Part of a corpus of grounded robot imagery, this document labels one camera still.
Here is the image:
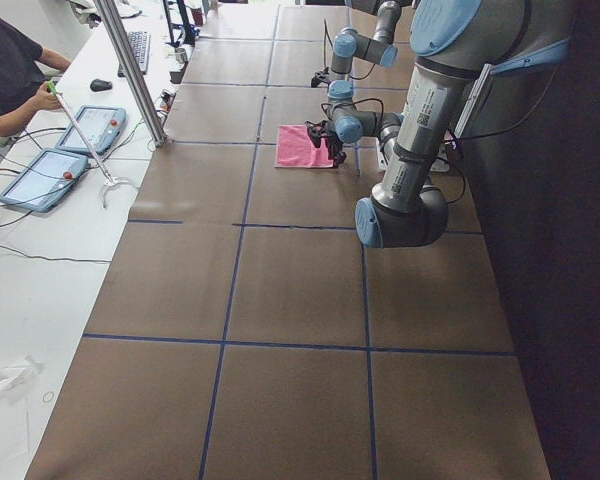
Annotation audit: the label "reacher grabber stick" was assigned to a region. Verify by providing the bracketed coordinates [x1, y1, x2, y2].
[46, 81, 139, 209]

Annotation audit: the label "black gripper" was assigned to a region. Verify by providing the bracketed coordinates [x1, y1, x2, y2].
[305, 120, 346, 168]
[310, 67, 332, 88]

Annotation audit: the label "seated person in black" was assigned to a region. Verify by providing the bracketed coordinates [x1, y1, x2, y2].
[0, 18, 71, 137]

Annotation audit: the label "near blue teach pendant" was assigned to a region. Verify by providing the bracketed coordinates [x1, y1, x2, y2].
[0, 149, 88, 213]

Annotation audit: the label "black computer mouse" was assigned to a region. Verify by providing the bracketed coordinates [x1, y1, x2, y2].
[90, 79, 113, 92]

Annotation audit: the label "crumpled white tissue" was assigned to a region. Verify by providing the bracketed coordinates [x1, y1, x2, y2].
[0, 356, 44, 392]

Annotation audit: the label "small metal cup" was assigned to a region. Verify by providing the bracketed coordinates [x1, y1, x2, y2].
[174, 47, 189, 64]

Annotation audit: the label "black keyboard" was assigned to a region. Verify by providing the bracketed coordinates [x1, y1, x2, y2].
[127, 31, 151, 75]

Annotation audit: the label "rubber band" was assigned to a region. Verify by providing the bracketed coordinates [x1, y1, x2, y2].
[42, 391, 54, 403]

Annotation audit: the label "pink towel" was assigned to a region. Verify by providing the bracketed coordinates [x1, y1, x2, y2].
[275, 125, 334, 169]

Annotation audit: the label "aluminium frame post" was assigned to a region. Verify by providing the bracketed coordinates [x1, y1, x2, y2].
[94, 0, 167, 148]

